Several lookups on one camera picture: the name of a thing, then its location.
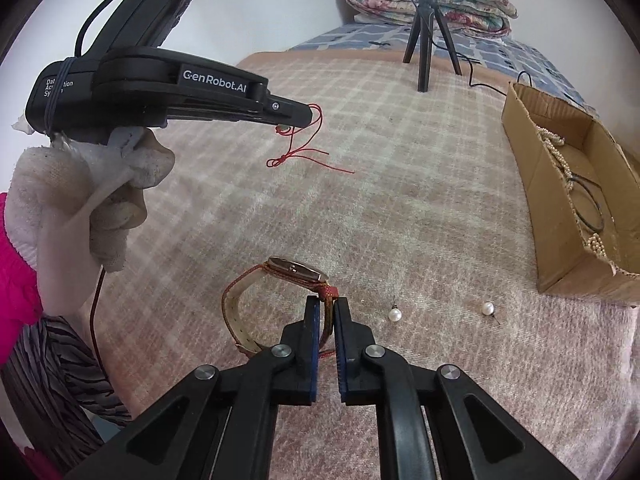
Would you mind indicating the pink plaid blanket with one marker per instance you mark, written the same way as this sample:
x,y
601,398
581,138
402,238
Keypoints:
x,y
400,200

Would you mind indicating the blue patterned bed sheet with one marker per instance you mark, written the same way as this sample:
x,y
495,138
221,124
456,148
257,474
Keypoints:
x,y
500,60

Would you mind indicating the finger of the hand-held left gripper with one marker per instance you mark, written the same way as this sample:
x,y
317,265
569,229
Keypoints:
x,y
280,110

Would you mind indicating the black tripod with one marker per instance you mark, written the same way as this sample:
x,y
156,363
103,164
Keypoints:
x,y
425,35

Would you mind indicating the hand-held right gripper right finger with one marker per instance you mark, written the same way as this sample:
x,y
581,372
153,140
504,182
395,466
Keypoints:
x,y
341,350

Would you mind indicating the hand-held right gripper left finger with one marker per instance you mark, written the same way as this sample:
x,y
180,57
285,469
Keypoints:
x,y
312,350

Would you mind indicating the zebra striped cloth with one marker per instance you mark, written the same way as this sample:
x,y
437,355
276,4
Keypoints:
x,y
55,375

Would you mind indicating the black bangle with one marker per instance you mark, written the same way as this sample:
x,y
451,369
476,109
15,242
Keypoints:
x,y
598,210

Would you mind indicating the brown leather wristwatch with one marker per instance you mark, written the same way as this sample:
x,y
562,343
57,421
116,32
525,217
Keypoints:
x,y
295,266

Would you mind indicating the person's left hand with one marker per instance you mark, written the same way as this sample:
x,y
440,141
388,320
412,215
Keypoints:
x,y
60,190

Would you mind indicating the cardboard box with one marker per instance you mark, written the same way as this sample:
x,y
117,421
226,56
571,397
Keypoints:
x,y
555,240

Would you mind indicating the folded floral quilt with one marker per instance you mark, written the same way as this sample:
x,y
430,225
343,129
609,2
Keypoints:
x,y
380,5

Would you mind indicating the pearl earring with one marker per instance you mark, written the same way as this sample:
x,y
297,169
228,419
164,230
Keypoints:
x,y
487,308
396,314

